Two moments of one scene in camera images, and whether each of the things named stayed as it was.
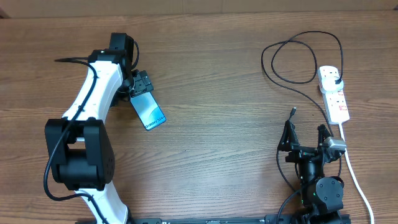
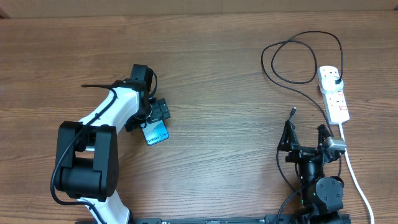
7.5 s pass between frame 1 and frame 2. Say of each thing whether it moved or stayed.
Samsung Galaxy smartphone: moved
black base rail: stayed
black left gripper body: moved
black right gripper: stayed
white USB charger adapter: stayed
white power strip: stayed
